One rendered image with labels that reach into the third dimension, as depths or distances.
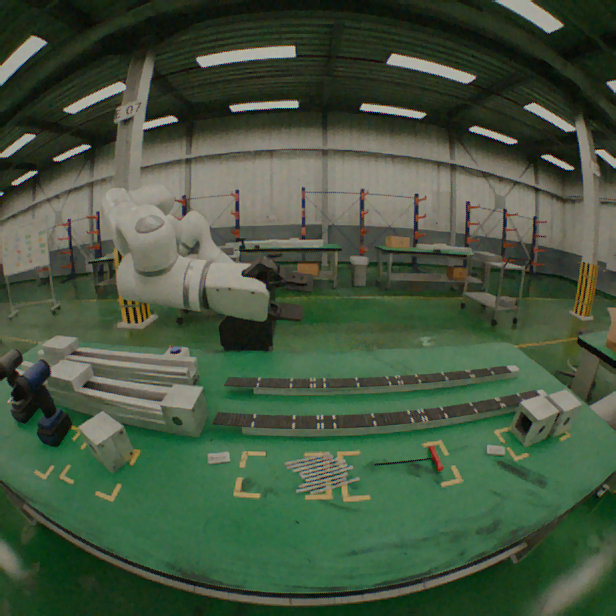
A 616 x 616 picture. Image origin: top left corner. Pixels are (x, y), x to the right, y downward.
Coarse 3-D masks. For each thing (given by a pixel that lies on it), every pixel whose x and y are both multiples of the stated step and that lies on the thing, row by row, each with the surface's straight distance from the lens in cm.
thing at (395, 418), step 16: (496, 400) 93; (512, 400) 96; (224, 416) 77; (240, 416) 76; (256, 416) 76; (272, 416) 75; (288, 416) 75; (304, 416) 75; (320, 416) 75; (336, 416) 75; (352, 416) 75; (368, 416) 76; (384, 416) 76; (400, 416) 78; (416, 416) 78; (432, 416) 79; (448, 416) 81
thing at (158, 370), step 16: (80, 352) 127; (96, 352) 119; (112, 352) 115; (96, 368) 112; (112, 368) 108; (128, 368) 101; (144, 368) 97; (160, 368) 94; (176, 368) 92; (192, 368) 97; (160, 384) 97; (176, 384) 95; (192, 384) 95
